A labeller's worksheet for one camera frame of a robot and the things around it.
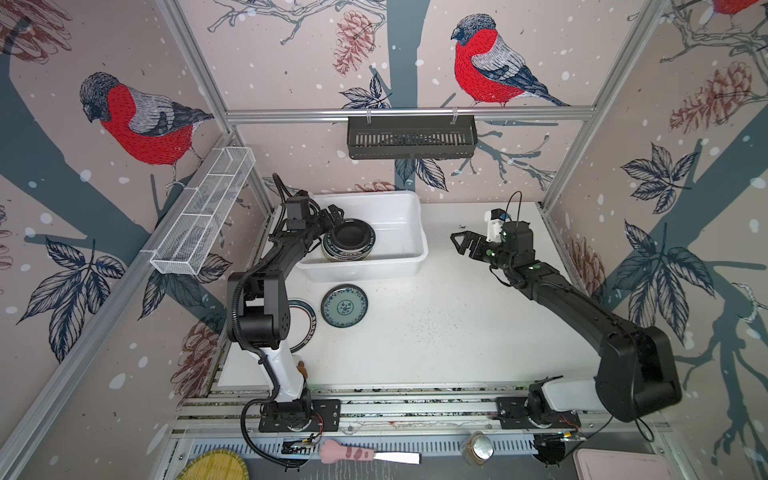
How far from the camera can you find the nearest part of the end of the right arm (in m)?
0.65

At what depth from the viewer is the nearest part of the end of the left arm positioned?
759 mm

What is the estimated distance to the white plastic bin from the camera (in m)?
1.00
